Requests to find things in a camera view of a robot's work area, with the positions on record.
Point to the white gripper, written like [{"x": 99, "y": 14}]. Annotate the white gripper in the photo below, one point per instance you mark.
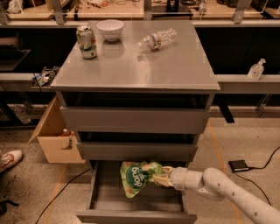
[{"x": 177, "y": 177}]

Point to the green rice chip bag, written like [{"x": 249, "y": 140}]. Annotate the green rice chip bag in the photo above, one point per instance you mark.
[{"x": 137, "y": 175}]

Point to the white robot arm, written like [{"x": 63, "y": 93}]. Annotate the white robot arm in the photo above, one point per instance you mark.
[{"x": 215, "y": 185}]

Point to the grey bottom drawer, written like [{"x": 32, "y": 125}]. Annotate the grey bottom drawer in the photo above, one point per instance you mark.
[{"x": 108, "y": 204}]

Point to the grey drawer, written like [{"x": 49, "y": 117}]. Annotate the grey drawer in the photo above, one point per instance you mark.
[
  {"x": 137, "y": 151},
  {"x": 139, "y": 120},
  {"x": 108, "y": 204}
]

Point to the grey middle drawer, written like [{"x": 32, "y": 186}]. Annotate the grey middle drawer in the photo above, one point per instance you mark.
[{"x": 137, "y": 151}]

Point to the grey drawer cabinet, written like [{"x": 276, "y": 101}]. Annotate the grey drawer cabinet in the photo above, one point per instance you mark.
[{"x": 178, "y": 76}]

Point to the grey top drawer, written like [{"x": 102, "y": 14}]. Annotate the grey top drawer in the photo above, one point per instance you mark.
[{"x": 139, "y": 120}]

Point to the black foot pedal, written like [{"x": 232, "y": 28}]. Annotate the black foot pedal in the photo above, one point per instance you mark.
[{"x": 238, "y": 166}]

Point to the orange bottle in box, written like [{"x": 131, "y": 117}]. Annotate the orange bottle in box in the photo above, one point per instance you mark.
[{"x": 67, "y": 133}]

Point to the open cardboard box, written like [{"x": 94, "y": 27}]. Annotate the open cardboard box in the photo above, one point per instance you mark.
[{"x": 57, "y": 149}]

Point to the clear plastic water bottle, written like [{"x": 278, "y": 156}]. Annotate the clear plastic water bottle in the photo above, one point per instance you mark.
[{"x": 157, "y": 40}]

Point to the white ceramic bowl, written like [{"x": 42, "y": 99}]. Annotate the white ceramic bowl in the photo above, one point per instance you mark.
[{"x": 110, "y": 29}]

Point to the white red sneaker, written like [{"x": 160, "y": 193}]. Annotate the white red sneaker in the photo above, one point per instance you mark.
[{"x": 10, "y": 159}]

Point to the green soda can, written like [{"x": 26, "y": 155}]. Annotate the green soda can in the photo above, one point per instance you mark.
[{"x": 86, "y": 41}]

